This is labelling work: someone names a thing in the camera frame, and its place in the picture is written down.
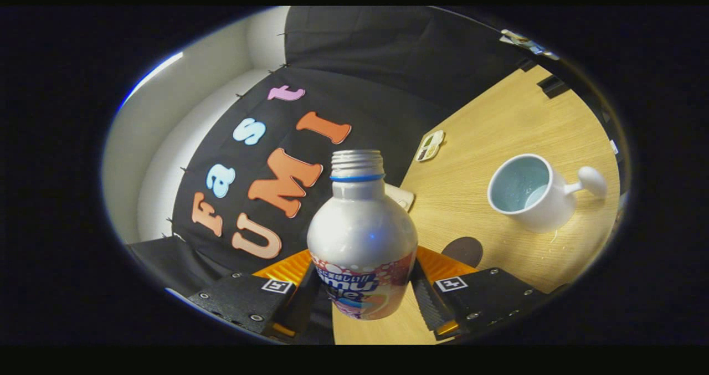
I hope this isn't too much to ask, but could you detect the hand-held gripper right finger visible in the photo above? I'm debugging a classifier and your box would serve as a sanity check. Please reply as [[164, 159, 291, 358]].
[[410, 246, 571, 341]]

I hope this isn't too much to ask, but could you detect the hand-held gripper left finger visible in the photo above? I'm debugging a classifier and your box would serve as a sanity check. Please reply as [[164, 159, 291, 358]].
[[187, 249, 322, 343]]

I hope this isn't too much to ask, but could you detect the dark brown round coaster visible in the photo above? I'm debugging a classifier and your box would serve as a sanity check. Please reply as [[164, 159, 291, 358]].
[[441, 237, 484, 269]]

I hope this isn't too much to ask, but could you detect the silver juice bottle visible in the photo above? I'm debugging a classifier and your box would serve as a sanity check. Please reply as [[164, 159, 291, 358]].
[[306, 149, 419, 321]]

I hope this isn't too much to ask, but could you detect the white cup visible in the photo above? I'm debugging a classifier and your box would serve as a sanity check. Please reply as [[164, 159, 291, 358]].
[[487, 153, 608, 234]]

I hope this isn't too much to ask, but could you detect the white toaster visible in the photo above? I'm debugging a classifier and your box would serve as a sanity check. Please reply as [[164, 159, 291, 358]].
[[384, 183, 415, 213]]

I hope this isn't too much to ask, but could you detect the white divided condiment tray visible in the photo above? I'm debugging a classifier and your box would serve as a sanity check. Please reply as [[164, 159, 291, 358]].
[[415, 130, 445, 162]]

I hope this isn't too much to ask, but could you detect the wooden table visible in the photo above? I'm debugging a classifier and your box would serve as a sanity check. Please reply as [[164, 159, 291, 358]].
[[332, 65, 621, 345]]

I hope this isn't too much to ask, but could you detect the black backdrop cloth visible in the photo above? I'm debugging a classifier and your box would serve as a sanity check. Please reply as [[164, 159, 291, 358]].
[[127, 7, 554, 345]]

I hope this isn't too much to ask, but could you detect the cluttered side stand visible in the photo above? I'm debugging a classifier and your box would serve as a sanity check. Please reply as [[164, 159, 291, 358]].
[[499, 29, 560, 61]]

